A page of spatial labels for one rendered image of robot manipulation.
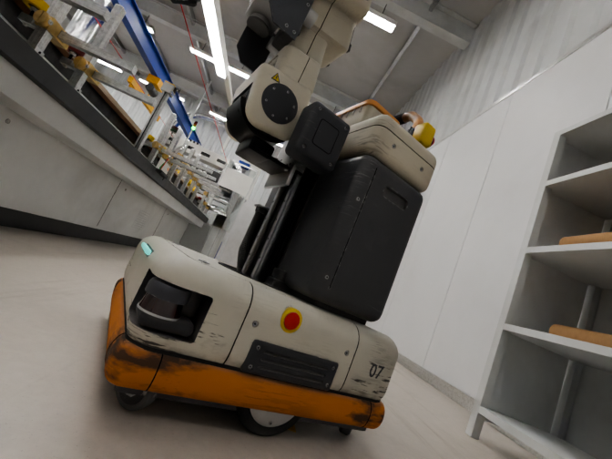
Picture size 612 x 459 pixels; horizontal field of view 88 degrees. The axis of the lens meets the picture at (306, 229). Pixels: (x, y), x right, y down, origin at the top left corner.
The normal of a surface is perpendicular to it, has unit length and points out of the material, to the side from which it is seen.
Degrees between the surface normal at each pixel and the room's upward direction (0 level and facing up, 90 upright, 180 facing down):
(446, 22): 90
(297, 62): 90
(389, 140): 90
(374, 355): 90
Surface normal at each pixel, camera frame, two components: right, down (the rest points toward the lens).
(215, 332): 0.51, 0.06
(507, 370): 0.15, -0.11
